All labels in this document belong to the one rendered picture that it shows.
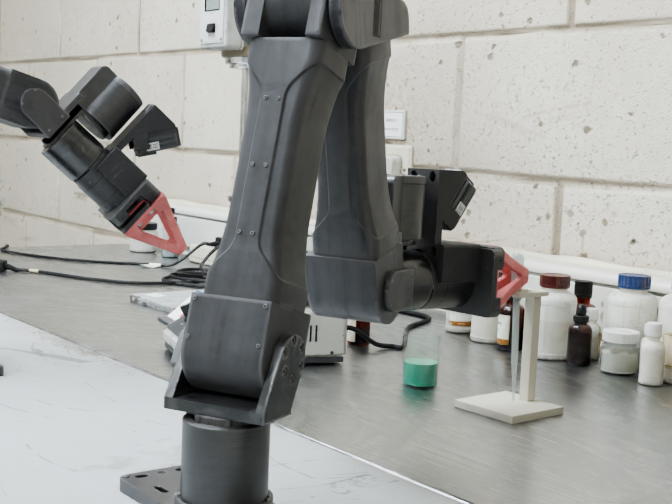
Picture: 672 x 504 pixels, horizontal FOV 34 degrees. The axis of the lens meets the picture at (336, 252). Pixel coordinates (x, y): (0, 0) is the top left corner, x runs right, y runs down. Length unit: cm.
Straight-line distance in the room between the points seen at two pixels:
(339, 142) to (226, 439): 27
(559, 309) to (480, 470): 52
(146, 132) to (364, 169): 50
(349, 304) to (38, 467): 29
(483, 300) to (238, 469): 37
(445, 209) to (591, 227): 63
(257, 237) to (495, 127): 103
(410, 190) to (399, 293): 10
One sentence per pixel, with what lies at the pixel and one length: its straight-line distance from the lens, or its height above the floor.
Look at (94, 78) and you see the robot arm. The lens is 134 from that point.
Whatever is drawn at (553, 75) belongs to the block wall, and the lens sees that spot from 170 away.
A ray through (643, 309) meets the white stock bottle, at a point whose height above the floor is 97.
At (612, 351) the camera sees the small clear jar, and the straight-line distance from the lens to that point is 139.
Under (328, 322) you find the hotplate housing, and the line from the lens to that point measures 132.
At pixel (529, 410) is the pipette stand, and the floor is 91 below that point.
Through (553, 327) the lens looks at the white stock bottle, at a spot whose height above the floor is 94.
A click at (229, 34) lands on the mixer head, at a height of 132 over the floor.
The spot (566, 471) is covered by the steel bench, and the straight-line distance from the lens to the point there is 98.
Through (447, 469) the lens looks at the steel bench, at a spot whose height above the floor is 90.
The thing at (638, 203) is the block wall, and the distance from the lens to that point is 159.
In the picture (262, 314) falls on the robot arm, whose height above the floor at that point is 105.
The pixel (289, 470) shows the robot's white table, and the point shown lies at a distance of 92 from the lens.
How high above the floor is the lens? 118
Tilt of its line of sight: 6 degrees down
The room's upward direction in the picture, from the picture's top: 3 degrees clockwise
